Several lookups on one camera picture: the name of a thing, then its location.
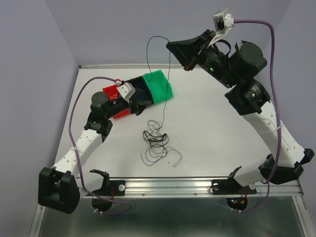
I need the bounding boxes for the black plastic bin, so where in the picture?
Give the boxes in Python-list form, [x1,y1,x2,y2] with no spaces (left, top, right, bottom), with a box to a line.
[126,76,154,106]

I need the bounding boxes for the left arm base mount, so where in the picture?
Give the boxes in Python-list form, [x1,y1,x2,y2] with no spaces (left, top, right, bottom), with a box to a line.
[97,180,126,197]

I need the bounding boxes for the green plastic bin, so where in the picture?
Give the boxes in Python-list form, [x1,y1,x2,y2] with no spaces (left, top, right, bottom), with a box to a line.
[143,70,173,104]

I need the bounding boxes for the blue wires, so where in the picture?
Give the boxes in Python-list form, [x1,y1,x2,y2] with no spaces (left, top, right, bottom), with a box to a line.
[133,83,149,103]

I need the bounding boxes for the blue black wire bundle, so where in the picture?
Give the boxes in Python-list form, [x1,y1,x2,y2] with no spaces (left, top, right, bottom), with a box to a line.
[140,36,183,168]

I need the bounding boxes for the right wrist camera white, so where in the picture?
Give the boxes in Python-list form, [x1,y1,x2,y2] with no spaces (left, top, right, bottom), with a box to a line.
[208,8,235,47]

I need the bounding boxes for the aluminium front rail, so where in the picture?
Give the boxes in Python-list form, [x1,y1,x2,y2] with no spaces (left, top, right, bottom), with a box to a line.
[84,175,304,198]

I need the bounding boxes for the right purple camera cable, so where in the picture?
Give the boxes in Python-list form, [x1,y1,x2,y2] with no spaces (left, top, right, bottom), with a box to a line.
[217,19,282,213]

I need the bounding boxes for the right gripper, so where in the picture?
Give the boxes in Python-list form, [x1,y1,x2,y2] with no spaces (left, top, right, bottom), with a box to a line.
[166,29,239,89]

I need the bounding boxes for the red plastic bin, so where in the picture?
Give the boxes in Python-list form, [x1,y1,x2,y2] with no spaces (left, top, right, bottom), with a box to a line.
[103,85,130,119]

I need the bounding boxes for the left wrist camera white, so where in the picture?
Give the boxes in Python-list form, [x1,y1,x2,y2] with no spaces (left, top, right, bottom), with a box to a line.
[117,82,135,103]

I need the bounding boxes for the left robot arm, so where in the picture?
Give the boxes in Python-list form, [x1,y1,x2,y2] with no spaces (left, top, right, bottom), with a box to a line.
[38,89,153,214]

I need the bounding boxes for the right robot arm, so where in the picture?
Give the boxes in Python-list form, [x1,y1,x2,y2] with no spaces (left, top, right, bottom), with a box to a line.
[166,30,314,193]

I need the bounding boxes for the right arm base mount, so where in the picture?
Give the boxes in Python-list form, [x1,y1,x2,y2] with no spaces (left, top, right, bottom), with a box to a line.
[209,179,257,195]

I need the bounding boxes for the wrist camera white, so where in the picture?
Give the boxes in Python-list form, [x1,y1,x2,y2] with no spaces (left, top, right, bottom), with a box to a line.
[208,8,235,47]
[117,82,135,103]

